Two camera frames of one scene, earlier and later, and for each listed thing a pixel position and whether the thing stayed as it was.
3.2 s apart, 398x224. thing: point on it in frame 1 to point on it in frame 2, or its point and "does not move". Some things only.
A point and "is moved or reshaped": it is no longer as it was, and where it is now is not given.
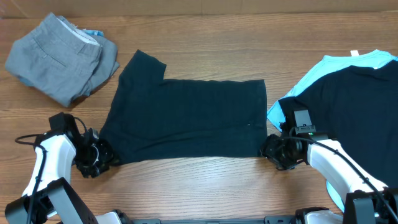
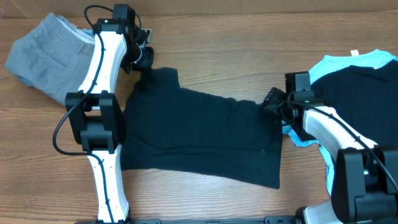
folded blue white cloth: x=94 y=32 does not move
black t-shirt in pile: x=357 y=107 does not move
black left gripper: x=108 y=157 to x=144 y=64
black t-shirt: x=153 y=118 is moved or reshaped
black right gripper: x=267 y=150 to x=271 y=98
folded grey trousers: x=60 y=63 does not move
